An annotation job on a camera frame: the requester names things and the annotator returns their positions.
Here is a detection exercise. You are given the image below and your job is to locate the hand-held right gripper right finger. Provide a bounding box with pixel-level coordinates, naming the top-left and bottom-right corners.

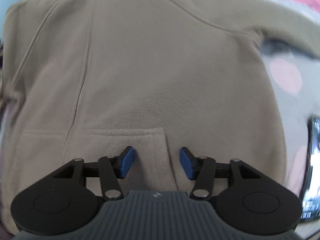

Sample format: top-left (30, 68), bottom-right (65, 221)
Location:
top-left (179, 146), bottom-right (265, 201)

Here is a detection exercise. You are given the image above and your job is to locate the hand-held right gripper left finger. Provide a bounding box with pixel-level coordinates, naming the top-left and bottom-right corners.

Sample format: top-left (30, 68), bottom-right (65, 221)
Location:
top-left (51, 146), bottom-right (137, 202)

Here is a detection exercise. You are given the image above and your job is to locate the beige fleece hoodie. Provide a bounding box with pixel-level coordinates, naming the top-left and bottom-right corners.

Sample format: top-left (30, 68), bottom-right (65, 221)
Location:
top-left (0, 0), bottom-right (320, 240)

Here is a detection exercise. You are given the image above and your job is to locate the glossy dark panel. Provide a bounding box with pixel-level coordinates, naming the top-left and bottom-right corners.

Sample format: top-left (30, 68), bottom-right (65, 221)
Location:
top-left (301, 115), bottom-right (320, 224)

